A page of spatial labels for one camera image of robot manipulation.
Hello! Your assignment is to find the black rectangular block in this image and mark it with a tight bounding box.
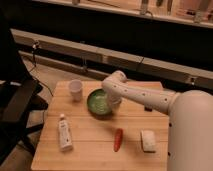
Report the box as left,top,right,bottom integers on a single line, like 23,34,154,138
144,106,153,112

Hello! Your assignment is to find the wooden table board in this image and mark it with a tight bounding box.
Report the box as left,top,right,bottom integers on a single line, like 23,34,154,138
31,81,168,171

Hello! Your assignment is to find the black office chair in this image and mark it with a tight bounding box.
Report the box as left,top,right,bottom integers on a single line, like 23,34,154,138
0,9,48,166

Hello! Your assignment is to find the beige rod end effector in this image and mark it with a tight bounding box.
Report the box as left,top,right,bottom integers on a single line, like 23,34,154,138
112,99,122,110

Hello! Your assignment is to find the white tube bottle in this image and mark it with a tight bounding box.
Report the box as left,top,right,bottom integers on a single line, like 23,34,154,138
58,114,73,151

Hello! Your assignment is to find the orange carrot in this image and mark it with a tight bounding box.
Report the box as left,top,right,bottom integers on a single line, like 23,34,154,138
114,128,123,152

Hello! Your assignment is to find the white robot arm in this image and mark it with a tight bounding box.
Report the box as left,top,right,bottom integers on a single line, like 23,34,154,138
102,71,213,171

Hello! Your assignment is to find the green ceramic bowl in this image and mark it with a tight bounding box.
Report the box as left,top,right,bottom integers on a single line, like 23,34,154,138
87,89,112,116

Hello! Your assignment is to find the beige sponge block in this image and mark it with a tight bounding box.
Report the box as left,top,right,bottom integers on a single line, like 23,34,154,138
141,130,156,153

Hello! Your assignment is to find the black cable on floor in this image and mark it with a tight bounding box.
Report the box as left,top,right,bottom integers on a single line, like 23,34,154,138
20,40,54,98

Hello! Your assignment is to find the white paper cup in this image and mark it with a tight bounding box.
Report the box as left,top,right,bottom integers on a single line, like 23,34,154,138
68,79,83,102

